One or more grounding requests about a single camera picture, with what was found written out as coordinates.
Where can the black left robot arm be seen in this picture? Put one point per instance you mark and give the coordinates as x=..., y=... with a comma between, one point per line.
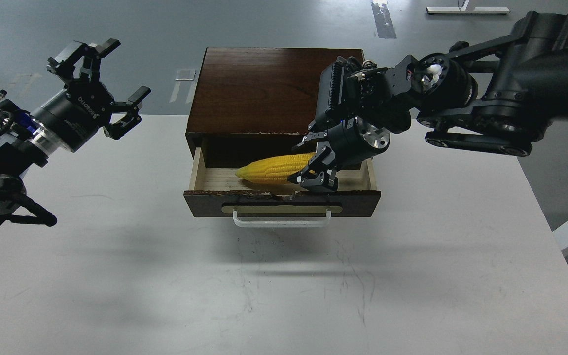
x=24, y=143

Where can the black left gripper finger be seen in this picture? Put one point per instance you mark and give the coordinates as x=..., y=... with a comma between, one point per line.
x=80, y=62
x=131, y=117

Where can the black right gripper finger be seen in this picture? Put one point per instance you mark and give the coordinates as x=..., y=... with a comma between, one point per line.
x=314, y=141
x=319, y=175

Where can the yellow corn cob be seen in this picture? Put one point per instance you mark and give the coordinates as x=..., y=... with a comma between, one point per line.
x=274, y=170

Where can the wooden drawer with white handle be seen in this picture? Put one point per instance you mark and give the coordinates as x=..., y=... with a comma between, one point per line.
x=219, y=193

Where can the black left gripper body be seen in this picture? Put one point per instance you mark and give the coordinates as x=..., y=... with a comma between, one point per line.
x=75, y=113

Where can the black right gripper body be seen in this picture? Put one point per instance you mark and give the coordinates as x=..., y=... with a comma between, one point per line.
x=355, y=140

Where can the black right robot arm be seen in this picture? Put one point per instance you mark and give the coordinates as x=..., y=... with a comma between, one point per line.
x=496, y=97

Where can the white table leg base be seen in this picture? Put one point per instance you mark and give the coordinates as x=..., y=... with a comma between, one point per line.
x=466, y=7

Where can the dark wooden cabinet box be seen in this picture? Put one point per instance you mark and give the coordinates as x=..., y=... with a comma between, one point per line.
x=255, y=103

